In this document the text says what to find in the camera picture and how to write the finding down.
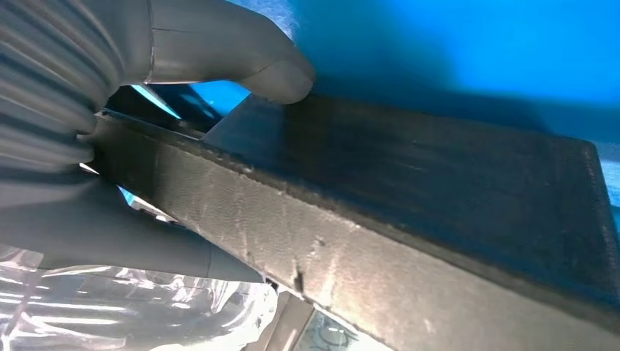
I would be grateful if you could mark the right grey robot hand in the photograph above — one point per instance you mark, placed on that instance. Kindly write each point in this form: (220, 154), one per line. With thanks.
(121, 300)

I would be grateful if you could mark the blue metal shelf rack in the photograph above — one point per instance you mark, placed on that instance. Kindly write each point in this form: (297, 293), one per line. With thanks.
(484, 48)

